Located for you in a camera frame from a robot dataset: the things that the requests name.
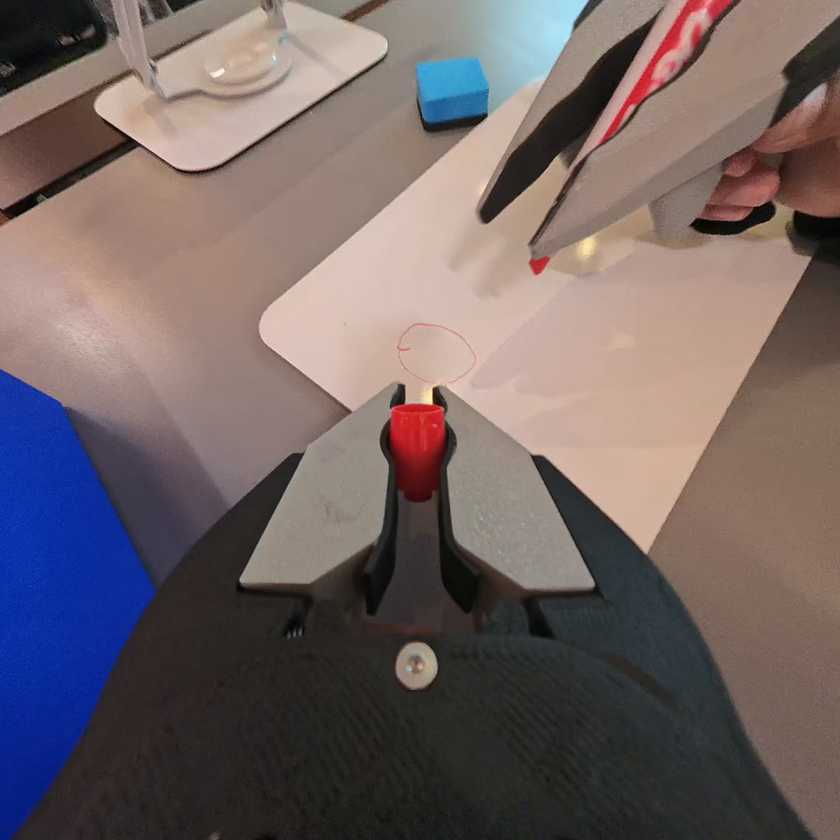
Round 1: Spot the white whiteboard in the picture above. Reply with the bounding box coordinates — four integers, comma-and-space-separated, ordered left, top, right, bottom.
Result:
259, 79, 815, 553

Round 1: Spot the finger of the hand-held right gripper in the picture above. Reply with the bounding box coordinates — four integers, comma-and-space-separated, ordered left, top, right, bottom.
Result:
528, 0, 840, 261
478, 0, 668, 225

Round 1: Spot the person's right hand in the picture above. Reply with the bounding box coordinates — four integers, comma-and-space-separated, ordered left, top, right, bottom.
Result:
699, 84, 840, 222

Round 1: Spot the blue whiteboard eraser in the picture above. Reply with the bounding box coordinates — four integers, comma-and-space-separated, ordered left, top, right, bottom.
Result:
415, 58, 490, 132

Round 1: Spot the white clipboard stand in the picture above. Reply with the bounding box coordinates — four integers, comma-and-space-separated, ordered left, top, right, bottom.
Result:
94, 0, 389, 173

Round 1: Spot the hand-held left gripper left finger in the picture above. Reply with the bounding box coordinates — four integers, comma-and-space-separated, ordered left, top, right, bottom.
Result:
238, 382, 406, 618

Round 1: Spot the red whiteboard marker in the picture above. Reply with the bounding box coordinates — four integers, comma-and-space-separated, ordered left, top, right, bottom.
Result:
529, 0, 735, 277

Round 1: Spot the blue plastic bin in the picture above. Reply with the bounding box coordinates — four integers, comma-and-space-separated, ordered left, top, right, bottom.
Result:
0, 369, 157, 839

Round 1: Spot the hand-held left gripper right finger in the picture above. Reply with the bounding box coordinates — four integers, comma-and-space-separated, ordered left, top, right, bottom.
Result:
432, 385, 598, 613

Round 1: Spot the red marker cap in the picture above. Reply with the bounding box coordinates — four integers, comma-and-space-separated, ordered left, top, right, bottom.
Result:
390, 405, 448, 503

